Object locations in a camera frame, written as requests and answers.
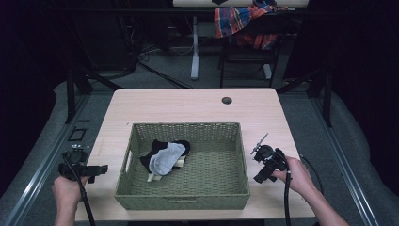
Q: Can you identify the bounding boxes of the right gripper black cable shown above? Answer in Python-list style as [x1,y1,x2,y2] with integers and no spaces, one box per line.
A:
[282,169,294,226]

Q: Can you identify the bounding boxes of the person's right hand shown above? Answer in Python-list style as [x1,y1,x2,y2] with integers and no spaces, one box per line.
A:
[271,155,315,198]

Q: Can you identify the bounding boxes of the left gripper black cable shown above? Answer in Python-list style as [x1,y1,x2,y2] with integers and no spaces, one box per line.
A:
[61,153,97,226]

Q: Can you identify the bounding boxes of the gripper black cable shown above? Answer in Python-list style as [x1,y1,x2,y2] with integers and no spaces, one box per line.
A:
[282,169,294,226]
[61,153,97,226]

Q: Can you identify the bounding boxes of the metal floor rail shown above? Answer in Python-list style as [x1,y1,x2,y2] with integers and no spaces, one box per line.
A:
[0,93,92,226]
[310,96,381,226]

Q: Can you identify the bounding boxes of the black rectangular floor frame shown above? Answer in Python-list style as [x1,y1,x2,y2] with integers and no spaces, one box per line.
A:
[67,125,88,142]

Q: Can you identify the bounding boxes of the black chair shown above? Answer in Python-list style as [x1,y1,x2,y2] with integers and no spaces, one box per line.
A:
[217,12,303,89]

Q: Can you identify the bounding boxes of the black sock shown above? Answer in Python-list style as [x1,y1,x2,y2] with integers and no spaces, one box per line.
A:
[138,138,192,174]

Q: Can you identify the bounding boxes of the thin black cable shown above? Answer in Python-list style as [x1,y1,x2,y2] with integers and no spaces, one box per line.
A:
[298,153,325,196]

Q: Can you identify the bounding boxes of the plaid cloth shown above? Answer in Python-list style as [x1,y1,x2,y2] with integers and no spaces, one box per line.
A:
[214,0,289,51]

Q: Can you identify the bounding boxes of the black floor cables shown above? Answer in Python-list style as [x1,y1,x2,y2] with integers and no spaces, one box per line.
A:
[136,43,194,89]

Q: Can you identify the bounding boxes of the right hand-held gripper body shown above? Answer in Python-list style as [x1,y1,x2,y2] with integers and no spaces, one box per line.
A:
[252,144,288,185]

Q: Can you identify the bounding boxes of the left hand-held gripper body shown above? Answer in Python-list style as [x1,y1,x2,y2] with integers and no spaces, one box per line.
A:
[57,150,92,183]

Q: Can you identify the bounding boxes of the cream sock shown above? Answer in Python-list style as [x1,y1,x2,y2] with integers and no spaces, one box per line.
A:
[146,157,187,184]

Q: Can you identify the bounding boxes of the grey sock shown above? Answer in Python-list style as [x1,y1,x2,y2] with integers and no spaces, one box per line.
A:
[148,142,187,177]

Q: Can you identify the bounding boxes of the black metal stand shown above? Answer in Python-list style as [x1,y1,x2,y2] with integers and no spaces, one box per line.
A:
[275,66,334,129]
[63,67,124,125]

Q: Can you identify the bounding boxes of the person's left hand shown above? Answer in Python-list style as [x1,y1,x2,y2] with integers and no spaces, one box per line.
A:
[51,174,90,209]

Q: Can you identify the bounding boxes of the white desk with legs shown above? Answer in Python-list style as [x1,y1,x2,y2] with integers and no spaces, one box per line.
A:
[171,0,311,81]

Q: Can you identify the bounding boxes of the green woven basket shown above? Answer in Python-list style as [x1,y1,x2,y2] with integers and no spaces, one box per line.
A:
[113,121,251,212]

